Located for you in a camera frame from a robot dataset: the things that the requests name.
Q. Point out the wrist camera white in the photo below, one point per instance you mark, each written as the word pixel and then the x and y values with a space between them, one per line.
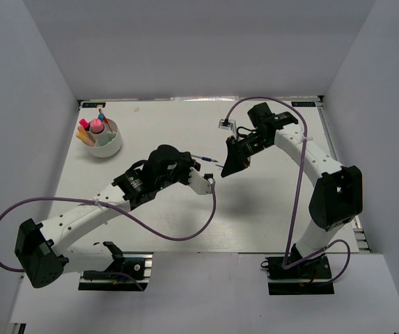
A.
pixel 229 125
pixel 199 185

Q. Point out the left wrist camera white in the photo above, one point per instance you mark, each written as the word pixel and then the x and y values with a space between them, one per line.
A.
pixel 199 185

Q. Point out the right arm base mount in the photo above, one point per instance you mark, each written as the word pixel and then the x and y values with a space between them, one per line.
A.
pixel 304 279

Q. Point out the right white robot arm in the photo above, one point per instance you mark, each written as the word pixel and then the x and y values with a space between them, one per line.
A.
pixel 337 189

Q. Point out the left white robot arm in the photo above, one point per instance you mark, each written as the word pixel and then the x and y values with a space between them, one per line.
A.
pixel 44 249

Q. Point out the blue label sticker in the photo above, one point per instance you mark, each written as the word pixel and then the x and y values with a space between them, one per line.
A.
pixel 303 104
pixel 93 104

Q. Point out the red pen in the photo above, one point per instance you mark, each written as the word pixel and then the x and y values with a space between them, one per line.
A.
pixel 105 120

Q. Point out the pink black highlighter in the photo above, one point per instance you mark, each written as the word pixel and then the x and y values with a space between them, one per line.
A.
pixel 84 124

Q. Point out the grey orange highlighter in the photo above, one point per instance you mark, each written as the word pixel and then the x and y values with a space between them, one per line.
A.
pixel 81 130

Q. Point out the blue label sticker left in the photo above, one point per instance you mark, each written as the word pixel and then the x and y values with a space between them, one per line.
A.
pixel 93 104

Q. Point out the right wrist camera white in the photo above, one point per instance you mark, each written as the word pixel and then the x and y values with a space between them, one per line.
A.
pixel 229 125

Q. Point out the white round organizer container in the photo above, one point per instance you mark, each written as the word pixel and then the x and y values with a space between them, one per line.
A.
pixel 101 150

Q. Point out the blue pen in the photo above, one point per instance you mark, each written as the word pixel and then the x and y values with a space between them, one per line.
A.
pixel 204 158

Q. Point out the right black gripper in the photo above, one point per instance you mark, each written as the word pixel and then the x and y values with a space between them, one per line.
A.
pixel 237 158

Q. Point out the blue label sticker right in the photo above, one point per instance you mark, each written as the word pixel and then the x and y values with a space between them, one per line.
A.
pixel 303 104

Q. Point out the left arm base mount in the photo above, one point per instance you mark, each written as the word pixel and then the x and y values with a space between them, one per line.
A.
pixel 130 274

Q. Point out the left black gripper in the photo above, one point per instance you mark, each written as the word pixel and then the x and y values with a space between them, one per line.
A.
pixel 187 161

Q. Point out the orange pink highlighter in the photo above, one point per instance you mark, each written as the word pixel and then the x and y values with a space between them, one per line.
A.
pixel 84 139

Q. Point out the pink glue bottle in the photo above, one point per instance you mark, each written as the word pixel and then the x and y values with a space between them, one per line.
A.
pixel 96 126

